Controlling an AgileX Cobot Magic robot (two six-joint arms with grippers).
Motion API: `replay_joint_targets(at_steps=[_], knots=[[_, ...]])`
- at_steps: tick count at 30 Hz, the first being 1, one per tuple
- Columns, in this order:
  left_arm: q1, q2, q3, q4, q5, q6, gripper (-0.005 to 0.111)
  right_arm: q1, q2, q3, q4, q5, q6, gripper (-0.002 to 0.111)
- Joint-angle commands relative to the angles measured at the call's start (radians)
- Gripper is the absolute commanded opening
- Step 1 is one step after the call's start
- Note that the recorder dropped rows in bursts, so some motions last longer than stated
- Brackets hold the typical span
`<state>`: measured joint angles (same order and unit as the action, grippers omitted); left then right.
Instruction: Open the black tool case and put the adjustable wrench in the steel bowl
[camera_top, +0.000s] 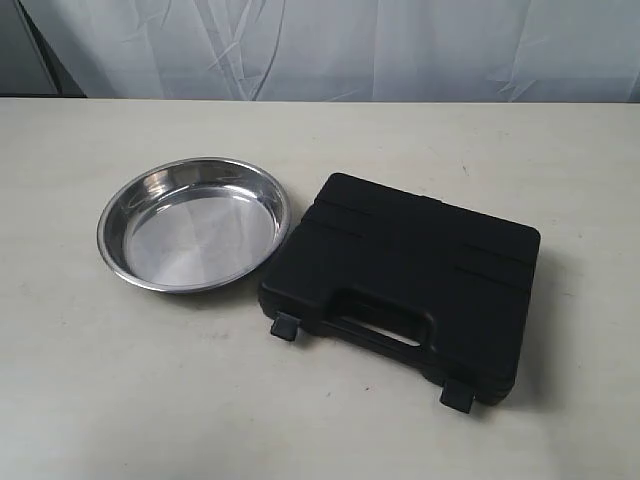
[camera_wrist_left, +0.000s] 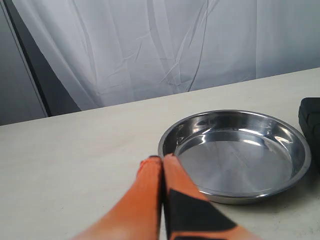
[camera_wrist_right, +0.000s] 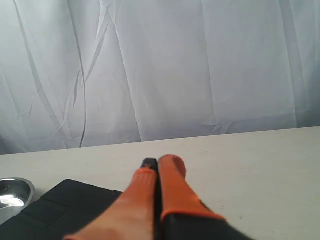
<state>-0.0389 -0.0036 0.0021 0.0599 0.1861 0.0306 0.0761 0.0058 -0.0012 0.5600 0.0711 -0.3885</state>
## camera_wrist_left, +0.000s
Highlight round stainless steel pan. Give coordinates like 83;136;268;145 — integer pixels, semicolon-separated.
158;109;312;205

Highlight black plastic tool case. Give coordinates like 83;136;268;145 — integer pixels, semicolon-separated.
298;97;320;172

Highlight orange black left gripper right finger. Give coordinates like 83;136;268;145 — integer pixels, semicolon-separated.
163;153;260;240

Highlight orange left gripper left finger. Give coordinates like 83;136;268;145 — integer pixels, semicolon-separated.
73;156;163;240

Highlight white backdrop curtain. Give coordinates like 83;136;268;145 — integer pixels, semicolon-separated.
13;0;320;110

